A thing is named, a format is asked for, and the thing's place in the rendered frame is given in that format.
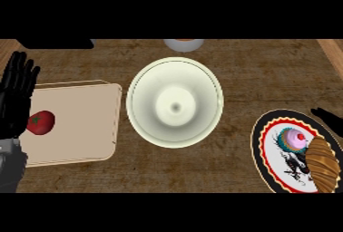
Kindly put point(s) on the pale grey cup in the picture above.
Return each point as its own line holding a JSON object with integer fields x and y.
{"x": 184, "y": 44}

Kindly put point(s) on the black red patterned plate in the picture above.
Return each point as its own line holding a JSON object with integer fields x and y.
{"x": 277, "y": 151}

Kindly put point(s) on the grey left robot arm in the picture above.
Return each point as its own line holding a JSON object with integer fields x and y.
{"x": 10, "y": 163}

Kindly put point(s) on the cream white bowl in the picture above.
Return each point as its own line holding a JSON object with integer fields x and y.
{"x": 175, "y": 102}

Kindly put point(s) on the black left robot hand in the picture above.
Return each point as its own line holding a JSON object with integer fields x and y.
{"x": 16, "y": 90}

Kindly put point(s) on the beige cutting board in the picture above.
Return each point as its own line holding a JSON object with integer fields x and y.
{"x": 72, "y": 123}

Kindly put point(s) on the brown croissant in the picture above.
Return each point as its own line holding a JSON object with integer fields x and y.
{"x": 323, "y": 164}

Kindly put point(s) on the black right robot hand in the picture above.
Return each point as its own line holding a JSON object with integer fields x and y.
{"x": 331, "y": 118}

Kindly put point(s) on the pink frosted cupcake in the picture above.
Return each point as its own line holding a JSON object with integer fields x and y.
{"x": 294, "y": 140}

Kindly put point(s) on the red tomato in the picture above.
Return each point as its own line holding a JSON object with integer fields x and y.
{"x": 41, "y": 122}

